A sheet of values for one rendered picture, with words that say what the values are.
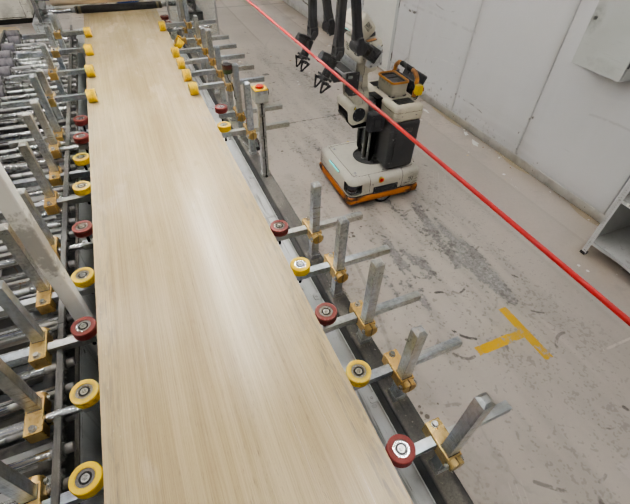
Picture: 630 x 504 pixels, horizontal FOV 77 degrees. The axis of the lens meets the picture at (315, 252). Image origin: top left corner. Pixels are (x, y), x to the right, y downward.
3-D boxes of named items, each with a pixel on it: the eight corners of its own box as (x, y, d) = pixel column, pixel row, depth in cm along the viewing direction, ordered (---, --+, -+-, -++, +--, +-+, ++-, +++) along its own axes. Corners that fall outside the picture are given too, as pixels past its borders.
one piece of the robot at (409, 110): (378, 146, 369) (393, 51, 311) (410, 177, 334) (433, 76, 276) (346, 153, 360) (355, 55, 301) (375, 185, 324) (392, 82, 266)
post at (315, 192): (315, 261, 195) (318, 179, 161) (317, 266, 192) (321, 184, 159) (308, 263, 194) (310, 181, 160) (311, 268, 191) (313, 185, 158)
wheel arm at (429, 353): (454, 341, 144) (457, 334, 141) (460, 349, 142) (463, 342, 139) (347, 383, 131) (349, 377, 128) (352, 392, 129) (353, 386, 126)
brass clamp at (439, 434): (436, 422, 124) (440, 415, 120) (463, 465, 115) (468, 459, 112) (419, 430, 122) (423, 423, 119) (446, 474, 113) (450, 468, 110)
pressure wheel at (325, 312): (324, 341, 143) (326, 323, 135) (309, 328, 147) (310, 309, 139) (339, 329, 148) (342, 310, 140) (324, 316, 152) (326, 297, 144)
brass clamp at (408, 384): (395, 355, 140) (397, 347, 136) (416, 389, 131) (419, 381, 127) (379, 361, 138) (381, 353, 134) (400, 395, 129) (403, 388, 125)
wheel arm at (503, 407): (501, 404, 129) (505, 398, 126) (508, 414, 126) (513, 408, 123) (385, 459, 116) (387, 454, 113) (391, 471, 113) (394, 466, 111)
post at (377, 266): (363, 339, 160) (380, 255, 127) (367, 345, 158) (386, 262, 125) (355, 341, 159) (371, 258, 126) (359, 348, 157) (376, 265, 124)
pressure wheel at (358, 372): (359, 403, 127) (363, 386, 119) (338, 389, 130) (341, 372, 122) (371, 384, 132) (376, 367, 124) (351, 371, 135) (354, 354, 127)
